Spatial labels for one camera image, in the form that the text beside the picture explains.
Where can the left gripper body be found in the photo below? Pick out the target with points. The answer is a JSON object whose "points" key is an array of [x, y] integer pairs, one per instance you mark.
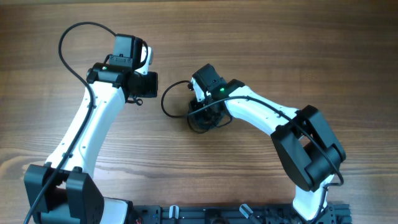
{"points": [[147, 84]]}

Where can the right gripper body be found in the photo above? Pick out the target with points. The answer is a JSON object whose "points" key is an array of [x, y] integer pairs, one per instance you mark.
{"points": [[201, 115]]}

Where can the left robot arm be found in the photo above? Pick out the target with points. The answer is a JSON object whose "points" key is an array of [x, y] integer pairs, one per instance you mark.
{"points": [[62, 190]]}

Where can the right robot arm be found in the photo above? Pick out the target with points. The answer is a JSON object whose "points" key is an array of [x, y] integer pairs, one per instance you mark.
{"points": [[308, 149]]}

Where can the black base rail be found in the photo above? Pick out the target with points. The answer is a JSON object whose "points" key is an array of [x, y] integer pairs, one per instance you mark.
{"points": [[268, 214]]}

